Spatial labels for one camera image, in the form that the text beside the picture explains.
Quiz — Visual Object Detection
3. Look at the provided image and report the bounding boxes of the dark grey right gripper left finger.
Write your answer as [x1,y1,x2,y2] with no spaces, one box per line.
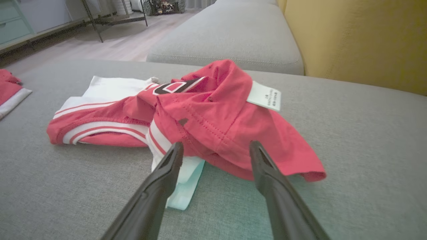
[100,142,184,240]

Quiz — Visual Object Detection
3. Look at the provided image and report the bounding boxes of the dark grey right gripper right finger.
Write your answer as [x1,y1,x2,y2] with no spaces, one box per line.
[250,140,331,240]

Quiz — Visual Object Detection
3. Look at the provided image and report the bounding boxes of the red jersey with white stripes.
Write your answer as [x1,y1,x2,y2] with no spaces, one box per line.
[46,59,327,211]

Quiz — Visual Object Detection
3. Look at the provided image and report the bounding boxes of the red mesh shorts white trim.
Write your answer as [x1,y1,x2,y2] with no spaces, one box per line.
[0,69,32,120]

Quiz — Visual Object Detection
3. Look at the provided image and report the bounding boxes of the grey sofa chaise seat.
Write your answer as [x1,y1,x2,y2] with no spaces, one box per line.
[0,60,427,240]

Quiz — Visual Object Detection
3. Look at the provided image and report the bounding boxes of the grey sofa seat cushion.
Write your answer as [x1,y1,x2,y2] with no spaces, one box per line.
[146,0,305,76]

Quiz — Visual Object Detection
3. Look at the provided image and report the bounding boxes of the yellow sofa backrest cushion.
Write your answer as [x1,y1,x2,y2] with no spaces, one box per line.
[277,0,427,96]

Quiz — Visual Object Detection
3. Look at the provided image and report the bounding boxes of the round table black legs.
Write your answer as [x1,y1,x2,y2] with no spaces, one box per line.
[80,0,149,43]

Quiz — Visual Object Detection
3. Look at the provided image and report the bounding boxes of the dark wheeled robot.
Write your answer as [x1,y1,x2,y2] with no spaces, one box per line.
[143,0,186,16]

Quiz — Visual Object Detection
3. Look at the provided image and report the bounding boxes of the grey curtain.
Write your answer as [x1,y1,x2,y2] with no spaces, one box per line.
[185,0,217,9]

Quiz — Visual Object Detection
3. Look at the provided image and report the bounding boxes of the pale low cabinet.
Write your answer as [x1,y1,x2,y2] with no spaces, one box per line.
[0,0,84,54]

